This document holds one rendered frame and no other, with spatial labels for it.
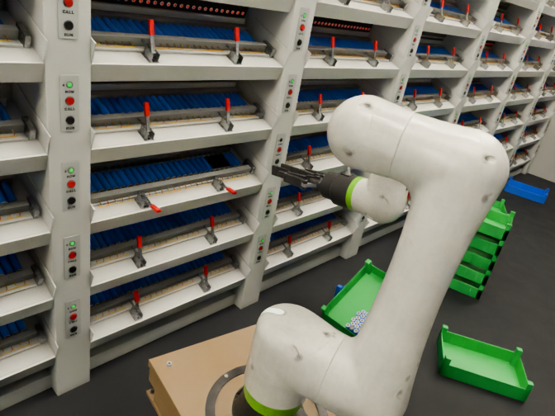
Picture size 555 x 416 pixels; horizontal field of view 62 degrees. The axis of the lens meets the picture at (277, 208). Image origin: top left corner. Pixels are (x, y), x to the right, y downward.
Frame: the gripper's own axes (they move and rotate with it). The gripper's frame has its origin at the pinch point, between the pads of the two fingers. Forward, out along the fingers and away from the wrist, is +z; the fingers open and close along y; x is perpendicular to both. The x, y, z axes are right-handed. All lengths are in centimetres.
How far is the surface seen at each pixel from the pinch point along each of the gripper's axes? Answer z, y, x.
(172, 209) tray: 16.1, 29.3, 10.8
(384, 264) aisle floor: 11, -91, 64
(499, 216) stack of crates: -27, -124, 34
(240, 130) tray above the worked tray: 13.2, 6.7, -10.9
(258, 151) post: 18.7, -6.4, -1.6
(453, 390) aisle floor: -49, -42, 74
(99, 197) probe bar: 19, 50, 4
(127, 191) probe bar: 18.7, 41.6, 4.0
